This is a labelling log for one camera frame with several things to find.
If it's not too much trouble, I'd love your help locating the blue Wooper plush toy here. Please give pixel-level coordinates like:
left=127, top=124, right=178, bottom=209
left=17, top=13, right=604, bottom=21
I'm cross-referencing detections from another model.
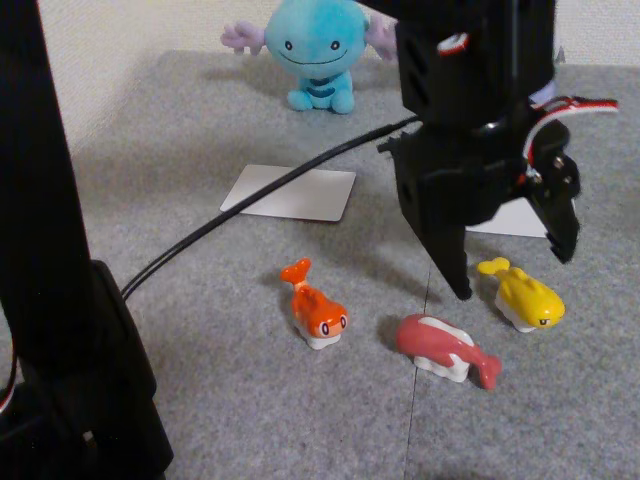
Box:
left=221, top=0, right=401, bottom=115

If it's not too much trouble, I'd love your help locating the thin black camera cable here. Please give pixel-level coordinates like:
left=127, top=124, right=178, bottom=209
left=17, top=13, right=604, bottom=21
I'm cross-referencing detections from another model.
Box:
left=121, top=117, right=420, bottom=301

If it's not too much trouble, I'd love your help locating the yellow egg sushi toy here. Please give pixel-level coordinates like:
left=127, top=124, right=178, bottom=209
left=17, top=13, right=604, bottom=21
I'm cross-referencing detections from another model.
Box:
left=475, top=256, right=566, bottom=334

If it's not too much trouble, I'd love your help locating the red white black servo cable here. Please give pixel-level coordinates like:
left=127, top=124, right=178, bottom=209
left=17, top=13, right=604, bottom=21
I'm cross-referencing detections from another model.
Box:
left=437, top=31, right=471, bottom=55
left=522, top=94, right=620, bottom=169

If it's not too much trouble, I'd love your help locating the white rectangular card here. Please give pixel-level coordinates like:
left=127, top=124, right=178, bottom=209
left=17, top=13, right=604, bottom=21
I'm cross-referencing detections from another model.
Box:
left=219, top=164, right=358, bottom=223
left=469, top=197, right=551, bottom=239

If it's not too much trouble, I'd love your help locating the lavender Goomy plush toy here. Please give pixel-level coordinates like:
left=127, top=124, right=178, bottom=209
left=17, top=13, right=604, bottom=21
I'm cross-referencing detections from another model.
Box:
left=528, top=44, right=566, bottom=105

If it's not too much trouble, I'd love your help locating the red tuna sushi toy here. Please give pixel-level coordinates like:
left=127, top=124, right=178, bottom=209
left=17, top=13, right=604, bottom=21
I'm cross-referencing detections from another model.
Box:
left=394, top=313, right=503, bottom=391

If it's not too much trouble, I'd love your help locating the gray carpet tile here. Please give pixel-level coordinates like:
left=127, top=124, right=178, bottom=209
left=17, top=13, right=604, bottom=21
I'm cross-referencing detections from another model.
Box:
left=69, top=49, right=451, bottom=480
left=403, top=62, right=640, bottom=480

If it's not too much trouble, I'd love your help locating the orange shrimp sushi toy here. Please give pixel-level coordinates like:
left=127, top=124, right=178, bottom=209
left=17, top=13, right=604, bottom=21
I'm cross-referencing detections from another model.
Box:
left=279, top=257, right=349, bottom=351

